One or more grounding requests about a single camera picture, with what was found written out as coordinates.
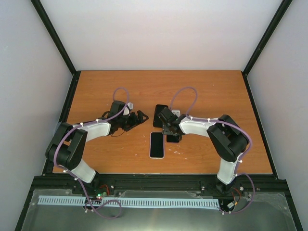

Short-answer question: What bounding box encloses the black phone case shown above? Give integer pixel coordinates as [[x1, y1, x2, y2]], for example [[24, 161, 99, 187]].
[[153, 104, 168, 128]]

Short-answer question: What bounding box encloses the metal base plate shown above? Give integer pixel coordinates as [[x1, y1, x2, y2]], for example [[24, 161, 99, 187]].
[[16, 190, 301, 231]]

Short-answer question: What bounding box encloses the red-edged black phone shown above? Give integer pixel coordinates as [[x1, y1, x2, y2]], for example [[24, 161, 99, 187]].
[[166, 135, 180, 143]]

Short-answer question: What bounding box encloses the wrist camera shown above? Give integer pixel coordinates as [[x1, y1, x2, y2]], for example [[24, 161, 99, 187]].
[[123, 102, 133, 116], [158, 107, 180, 125]]

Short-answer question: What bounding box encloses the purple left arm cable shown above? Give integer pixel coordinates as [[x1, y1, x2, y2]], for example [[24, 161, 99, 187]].
[[53, 86, 132, 219]]

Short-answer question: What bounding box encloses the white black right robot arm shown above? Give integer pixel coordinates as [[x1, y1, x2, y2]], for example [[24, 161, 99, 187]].
[[158, 112, 253, 194]]

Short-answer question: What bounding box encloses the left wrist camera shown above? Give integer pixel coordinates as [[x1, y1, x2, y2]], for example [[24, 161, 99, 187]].
[[123, 102, 133, 116]]

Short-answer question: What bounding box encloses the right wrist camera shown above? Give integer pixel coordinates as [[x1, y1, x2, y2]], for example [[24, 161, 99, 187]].
[[158, 107, 180, 125]]

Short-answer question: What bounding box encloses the right black frame post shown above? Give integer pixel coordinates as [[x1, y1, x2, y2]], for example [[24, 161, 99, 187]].
[[241, 0, 293, 180]]

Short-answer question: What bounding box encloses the left black frame post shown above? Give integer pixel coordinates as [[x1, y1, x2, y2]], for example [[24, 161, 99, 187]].
[[30, 0, 81, 174]]

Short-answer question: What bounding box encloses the black frame post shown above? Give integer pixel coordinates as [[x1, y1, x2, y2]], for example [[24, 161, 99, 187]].
[[30, 0, 81, 174], [241, 0, 293, 180]]

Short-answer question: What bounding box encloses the light blue cable duct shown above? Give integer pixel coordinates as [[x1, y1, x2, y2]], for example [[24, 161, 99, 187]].
[[37, 195, 219, 209]]

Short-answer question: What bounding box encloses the black aluminium frame rail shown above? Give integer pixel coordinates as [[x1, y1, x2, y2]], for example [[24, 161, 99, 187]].
[[33, 173, 288, 200]]

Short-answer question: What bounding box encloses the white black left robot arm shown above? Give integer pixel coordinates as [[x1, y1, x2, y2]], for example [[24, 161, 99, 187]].
[[45, 101, 149, 194]]

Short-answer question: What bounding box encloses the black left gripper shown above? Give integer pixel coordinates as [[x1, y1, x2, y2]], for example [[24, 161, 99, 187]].
[[117, 110, 148, 131]]

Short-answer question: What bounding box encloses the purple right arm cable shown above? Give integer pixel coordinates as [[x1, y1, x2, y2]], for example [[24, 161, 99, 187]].
[[169, 87, 256, 215]]

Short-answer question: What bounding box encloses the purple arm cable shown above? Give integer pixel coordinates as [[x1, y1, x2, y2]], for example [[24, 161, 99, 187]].
[[53, 86, 132, 219], [169, 87, 256, 215]]

